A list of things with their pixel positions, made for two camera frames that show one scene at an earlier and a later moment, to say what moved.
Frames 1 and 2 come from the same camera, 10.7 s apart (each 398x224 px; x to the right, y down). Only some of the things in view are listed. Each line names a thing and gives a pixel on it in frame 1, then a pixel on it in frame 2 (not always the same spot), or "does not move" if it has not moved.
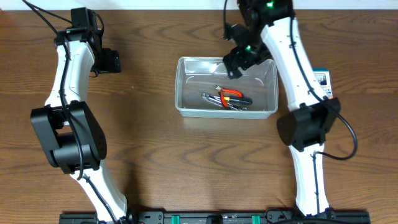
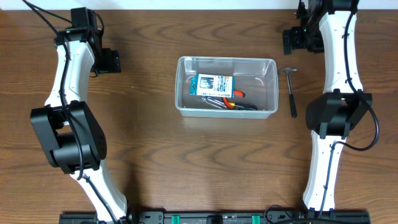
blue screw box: (323, 78) to (213, 85)
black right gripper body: (237, 64) to (287, 41)
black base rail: (218, 216) does not move
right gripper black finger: (234, 71) to (288, 37)
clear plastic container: (204, 89) does not move
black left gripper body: (109, 61) does not move
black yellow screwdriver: (247, 100) to (239, 107)
